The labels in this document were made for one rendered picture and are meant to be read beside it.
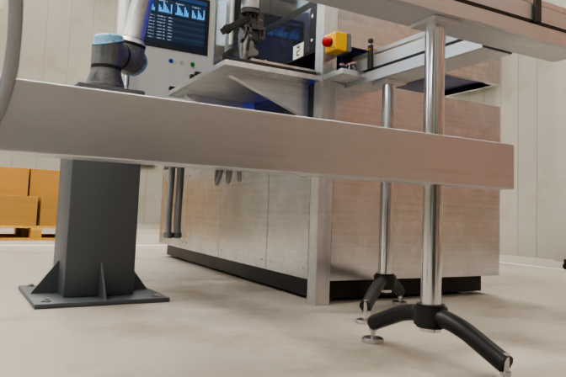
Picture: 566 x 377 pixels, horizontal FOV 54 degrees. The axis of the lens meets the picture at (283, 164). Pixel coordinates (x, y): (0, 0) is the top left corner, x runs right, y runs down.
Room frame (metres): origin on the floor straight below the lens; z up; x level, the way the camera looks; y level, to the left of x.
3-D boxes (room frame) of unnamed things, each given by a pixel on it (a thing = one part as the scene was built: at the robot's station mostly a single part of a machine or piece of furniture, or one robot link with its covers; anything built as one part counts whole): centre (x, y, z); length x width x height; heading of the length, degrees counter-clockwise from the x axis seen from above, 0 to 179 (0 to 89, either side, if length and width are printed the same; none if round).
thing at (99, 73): (2.15, 0.71, 0.84); 0.15 x 0.15 x 0.10
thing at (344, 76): (2.08, -0.23, 0.87); 0.14 x 0.13 x 0.02; 119
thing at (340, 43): (2.07, -0.19, 0.99); 0.08 x 0.07 x 0.07; 119
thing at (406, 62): (1.89, -0.45, 0.92); 0.69 x 0.15 x 0.16; 29
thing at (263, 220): (3.25, -0.08, 0.44); 2.06 x 1.00 x 0.88; 29
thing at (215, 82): (2.35, 0.18, 0.87); 0.70 x 0.48 x 0.02; 29
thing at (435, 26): (1.37, -0.37, 0.46); 0.09 x 0.09 x 0.77; 29
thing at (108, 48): (2.15, 0.71, 0.96); 0.13 x 0.12 x 0.14; 161
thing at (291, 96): (2.13, 0.06, 0.79); 0.34 x 0.03 x 0.13; 119
